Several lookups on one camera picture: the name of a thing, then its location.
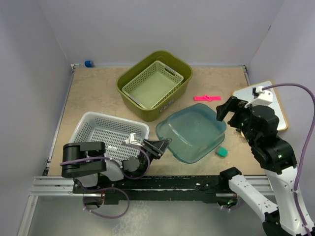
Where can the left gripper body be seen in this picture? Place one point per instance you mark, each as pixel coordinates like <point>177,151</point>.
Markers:
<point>149,155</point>

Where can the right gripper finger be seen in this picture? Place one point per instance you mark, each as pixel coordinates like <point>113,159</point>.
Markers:
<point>238,119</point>
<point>231,105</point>

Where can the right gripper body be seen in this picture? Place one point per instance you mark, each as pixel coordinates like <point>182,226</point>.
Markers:
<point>248,132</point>

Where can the white perforated basket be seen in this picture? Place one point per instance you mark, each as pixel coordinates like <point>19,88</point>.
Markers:
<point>97,127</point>

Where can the teal translucent tub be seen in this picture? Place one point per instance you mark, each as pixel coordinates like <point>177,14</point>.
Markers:
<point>194,131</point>

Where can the pale green perforated basket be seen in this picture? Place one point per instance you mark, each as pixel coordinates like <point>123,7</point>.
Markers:
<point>152,86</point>

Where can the olive green tub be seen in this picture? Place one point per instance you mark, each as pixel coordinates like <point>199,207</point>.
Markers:
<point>170,60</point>

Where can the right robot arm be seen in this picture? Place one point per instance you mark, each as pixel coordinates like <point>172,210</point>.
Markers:
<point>288,216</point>

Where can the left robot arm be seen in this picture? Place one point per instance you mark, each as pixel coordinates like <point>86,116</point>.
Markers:
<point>86,161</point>

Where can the pink plastic strip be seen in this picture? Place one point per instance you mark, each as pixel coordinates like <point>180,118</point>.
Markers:
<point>207,98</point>

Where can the small whiteboard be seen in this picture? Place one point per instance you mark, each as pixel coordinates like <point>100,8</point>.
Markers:
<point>246,94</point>

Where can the green eraser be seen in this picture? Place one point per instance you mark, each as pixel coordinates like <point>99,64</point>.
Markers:
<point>221,152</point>

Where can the blue bottle cap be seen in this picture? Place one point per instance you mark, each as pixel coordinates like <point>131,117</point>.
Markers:
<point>89,64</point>

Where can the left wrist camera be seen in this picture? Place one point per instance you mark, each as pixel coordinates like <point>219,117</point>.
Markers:
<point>131,140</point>

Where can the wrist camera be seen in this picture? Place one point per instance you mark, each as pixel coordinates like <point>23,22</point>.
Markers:
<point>261,97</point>
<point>131,140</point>

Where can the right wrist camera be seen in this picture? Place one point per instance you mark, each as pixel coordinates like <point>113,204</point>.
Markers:
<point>261,97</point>

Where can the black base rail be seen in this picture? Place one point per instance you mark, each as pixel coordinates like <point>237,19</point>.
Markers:
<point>204,189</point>

